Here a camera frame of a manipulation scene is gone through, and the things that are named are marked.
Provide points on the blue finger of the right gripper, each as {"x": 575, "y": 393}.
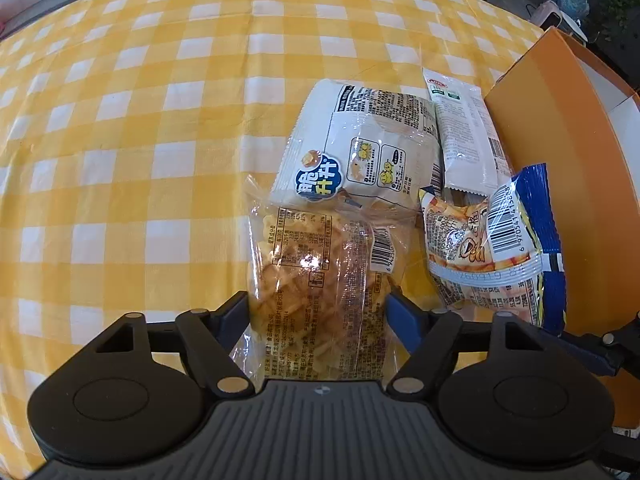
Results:
{"x": 598, "y": 354}

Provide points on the white long snack packet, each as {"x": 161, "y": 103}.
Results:
{"x": 472, "y": 153}

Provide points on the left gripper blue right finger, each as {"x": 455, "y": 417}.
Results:
{"x": 405, "y": 319}

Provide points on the orange cardboard box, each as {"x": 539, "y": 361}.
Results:
{"x": 561, "y": 105}

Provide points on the blue mixed snack bag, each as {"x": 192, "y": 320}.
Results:
{"x": 501, "y": 254}

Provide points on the white blue cracker bag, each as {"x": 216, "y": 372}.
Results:
{"x": 374, "y": 148}

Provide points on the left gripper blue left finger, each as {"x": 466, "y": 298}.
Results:
{"x": 231, "y": 320}

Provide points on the orange cracker bag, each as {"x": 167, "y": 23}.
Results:
{"x": 317, "y": 281}

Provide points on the yellow checkered tablecloth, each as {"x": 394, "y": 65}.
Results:
{"x": 129, "y": 127}

